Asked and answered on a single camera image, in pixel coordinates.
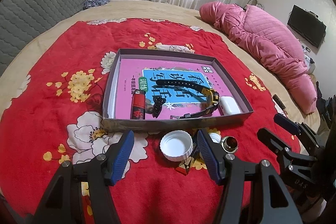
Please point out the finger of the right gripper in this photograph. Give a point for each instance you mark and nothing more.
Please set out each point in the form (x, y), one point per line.
(301, 130)
(273, 143)

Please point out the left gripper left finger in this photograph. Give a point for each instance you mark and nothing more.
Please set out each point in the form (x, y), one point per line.
(61, 201)

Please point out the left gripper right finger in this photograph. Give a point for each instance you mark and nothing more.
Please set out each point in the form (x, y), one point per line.
(270, 202)

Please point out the metal glass ink bottle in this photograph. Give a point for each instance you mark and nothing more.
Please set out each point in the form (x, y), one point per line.
(229, 144)

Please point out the white pill bottle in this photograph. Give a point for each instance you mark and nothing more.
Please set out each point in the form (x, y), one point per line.
(216, 138)

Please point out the white earbuds case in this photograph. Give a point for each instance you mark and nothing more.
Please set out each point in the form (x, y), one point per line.
(228, 105)

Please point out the white plastic bottle cap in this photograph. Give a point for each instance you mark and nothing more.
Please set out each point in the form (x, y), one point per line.
(176, 145)

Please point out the red lighter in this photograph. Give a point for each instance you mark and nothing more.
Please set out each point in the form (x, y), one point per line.
(138, 105)

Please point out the black hair clip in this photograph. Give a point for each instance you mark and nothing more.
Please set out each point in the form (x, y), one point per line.
(159, 101)

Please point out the beige bed sheet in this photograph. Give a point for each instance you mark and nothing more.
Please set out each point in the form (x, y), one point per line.
(16, 72)

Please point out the pink quilted duvet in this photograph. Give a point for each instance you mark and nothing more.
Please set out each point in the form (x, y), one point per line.
(268, 41)

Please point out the red floral blanket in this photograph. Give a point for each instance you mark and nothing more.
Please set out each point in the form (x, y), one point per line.
(57, 116)

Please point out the grey cardboard box tray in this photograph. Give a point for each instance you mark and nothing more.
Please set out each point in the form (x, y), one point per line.
(184, 108)

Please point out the black television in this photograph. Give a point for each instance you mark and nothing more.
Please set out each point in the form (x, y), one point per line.
(307, 25)

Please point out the blue patterned cloth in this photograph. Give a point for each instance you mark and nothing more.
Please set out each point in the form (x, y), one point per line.
(94, 3)

